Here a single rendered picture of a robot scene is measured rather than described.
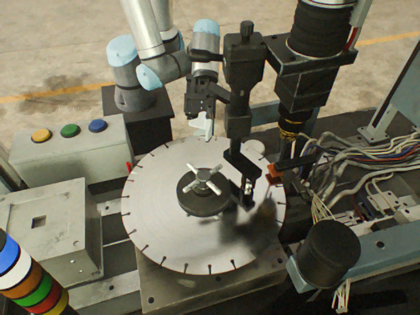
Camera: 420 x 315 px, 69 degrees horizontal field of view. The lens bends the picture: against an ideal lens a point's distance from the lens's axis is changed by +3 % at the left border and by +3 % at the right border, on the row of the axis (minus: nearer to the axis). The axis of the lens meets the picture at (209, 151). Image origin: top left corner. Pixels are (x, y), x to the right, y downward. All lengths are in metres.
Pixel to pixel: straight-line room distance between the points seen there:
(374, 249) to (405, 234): 0.06
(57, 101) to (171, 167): 2.05
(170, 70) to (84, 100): 1.73
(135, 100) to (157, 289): 0.68
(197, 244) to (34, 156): 0.49
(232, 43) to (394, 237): 0.36
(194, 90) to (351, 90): 2.05
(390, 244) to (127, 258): 0.55
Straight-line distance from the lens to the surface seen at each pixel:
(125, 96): 1.11
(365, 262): 0.49
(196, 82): 0.81
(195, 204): 0.58
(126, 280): 0.75
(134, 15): 0.85
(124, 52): 1.03
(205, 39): 0.84
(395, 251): 0.52
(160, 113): 1.11
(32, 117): 2.56
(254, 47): 0.43
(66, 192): 0.74
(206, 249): 0.55
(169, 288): 0.64
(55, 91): 2.75
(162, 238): 0.56
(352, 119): 1.18
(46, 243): 0.69
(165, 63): 0.87
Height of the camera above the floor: 1.45
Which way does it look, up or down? 47 degrees down
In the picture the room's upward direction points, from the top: straight up
